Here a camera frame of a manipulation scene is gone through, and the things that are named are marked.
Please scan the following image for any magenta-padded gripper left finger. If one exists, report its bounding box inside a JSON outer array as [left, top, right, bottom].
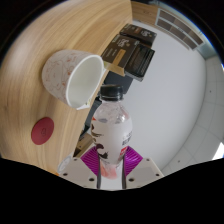
[[59, 146, 103, 190]]

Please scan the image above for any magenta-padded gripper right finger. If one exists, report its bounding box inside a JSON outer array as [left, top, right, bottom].
[[122, 146, 165, 190]]

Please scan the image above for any clear drink bottle black cap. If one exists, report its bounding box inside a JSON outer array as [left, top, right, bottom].
[[90, 84, 134, 181]]

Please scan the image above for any flat round red coaster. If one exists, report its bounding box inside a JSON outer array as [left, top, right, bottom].
[[30, 116, 55, 146]]

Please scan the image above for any white patterned paper cup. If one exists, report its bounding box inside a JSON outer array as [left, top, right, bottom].
[[41, 49, 107, 111]]

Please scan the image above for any brown box with tan stripe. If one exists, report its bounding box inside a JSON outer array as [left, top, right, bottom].
[[100, 33, 140, 78]]

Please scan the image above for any dark brown flat box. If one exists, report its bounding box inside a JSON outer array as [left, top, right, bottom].
[[119, 23, 158, 48]]

